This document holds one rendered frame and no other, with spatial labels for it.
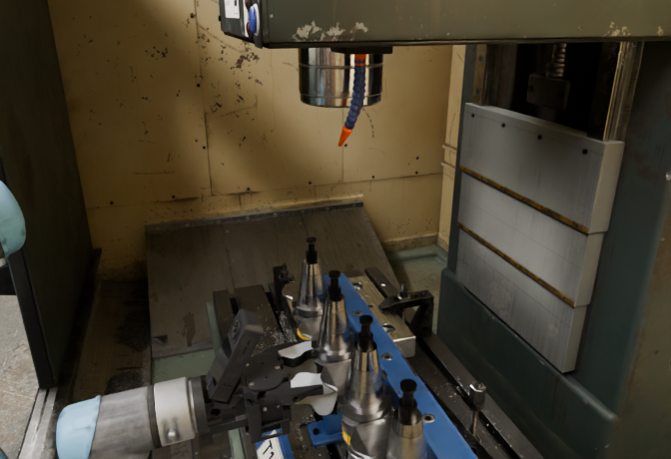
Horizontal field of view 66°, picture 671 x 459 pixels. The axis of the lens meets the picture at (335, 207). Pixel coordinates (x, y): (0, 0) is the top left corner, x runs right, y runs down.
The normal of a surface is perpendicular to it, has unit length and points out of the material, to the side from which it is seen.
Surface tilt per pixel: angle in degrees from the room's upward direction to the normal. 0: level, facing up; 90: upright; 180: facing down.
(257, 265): 24
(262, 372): 2
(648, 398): 90
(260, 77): 90
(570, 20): 90
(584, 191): 90
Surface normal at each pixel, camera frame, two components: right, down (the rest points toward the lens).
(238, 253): 0.13, -0.69
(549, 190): -0.95, 0.11
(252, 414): 0.31, 0.33
